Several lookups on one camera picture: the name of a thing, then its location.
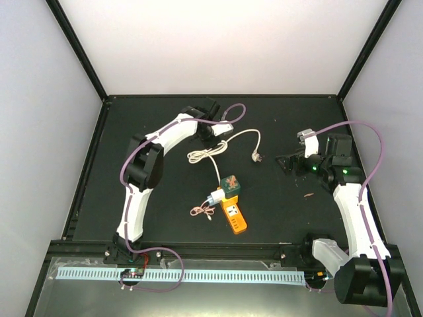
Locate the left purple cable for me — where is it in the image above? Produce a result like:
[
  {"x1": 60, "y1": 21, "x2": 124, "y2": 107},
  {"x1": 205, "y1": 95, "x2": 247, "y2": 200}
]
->
[{"x1": 119, "y1": 103, "x2": 247, "y2": 294}]

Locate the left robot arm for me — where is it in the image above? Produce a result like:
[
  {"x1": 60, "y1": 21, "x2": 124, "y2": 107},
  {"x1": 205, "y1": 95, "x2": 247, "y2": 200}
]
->
[{"x1": 113, "y1": 102, "x2": 221, "y2": 264}]

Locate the white usb charger plug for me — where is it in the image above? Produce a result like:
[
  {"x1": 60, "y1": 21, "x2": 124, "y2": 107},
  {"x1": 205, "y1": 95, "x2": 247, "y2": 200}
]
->
[{"x1": 206, "y1": 188, "x2": 225, "y2": 206}]

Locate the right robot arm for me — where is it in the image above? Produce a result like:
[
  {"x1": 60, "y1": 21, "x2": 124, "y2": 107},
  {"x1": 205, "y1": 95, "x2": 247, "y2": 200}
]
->
[{"x1": 276, "y1": 129, "x2": 405, "y2": 307}]

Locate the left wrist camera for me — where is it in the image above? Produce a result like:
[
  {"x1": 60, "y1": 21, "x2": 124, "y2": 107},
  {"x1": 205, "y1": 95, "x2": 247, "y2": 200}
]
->
[{"x1": 211, "y1": 121, "x2": 233, "y2": 136}]

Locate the light blue cable duct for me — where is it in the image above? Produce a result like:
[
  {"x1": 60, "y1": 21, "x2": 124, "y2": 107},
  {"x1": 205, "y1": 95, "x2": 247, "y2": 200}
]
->
[{"x1": 56, "y1": 267, "x2": 305, "y2": 286}]

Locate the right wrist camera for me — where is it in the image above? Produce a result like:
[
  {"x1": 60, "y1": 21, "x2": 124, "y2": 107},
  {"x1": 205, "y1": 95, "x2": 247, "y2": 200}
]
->
[{"x1": 297, "y1": 129, "x2": 319, "y2": 159}]

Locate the white power cord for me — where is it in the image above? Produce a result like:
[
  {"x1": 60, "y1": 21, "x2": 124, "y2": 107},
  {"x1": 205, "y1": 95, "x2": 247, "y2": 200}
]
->
[{"x1": 187, "y1": 129, "x2": 262, "y2": 186}]

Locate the orange power strip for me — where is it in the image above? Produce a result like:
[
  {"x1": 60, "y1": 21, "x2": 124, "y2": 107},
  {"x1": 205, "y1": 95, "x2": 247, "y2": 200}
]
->
[{"x1": 219, "y1": 195, "x2": 247, "y2": 234}]

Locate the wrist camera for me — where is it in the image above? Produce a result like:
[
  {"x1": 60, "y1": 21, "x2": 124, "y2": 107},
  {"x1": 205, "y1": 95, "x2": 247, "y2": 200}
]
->
[
  {"x1": 211, "y1": 121, "x2": 233, "y2": 136},
  {"x1": 297, "y1": 129, "x2": 319, "y2": 159}
]

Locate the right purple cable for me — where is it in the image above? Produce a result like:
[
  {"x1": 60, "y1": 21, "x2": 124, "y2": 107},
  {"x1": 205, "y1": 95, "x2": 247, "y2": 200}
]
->
[{"x1": 305, "y1": 120, "x2": 394, "y2": 317}]

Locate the purple cable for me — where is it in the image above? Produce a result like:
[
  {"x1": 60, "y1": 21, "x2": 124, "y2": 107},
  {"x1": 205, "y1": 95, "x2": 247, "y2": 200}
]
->
[
  {"x1": 305, "y1": 120, "x2": 394, "y2": 317},
  {"x1": 119, "y1": 103, "x2": 247, "y2": 294}
]

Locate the white three-pin plug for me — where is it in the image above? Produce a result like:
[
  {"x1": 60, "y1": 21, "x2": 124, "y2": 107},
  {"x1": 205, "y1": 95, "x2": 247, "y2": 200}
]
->
[{"x1": 251, "y1": 151, "x2": 262, "y2": 162}]

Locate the pink usb cable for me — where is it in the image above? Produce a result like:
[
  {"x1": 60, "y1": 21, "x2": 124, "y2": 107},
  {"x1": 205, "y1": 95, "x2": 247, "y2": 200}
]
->
[{"x1": 189, "y1": 201, "x2": 216, "y2": 221}]

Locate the green cube socket adapter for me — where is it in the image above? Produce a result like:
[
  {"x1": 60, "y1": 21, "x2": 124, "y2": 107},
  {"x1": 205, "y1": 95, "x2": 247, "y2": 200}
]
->
[{"x1": 220, "y1": 175, "x2": 241, "y2": 199}]

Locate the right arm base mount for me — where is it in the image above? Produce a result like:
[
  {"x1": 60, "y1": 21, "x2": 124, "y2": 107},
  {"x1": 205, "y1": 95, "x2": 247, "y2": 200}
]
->
[{"x1": 278, "y1": 233, "x2": 332, "y2": 269}]

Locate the black aluminium frame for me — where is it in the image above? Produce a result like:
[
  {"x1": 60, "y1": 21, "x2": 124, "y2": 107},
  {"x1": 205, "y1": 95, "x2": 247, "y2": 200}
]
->
[{"x1": 25, "y1": 1, "x2": 401, "y2": 316}]

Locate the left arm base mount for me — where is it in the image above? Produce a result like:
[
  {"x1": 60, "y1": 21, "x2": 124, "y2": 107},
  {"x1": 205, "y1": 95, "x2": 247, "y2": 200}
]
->
[{"x1": 103, "y1": 244, "x2": 149, "y2": 266}]

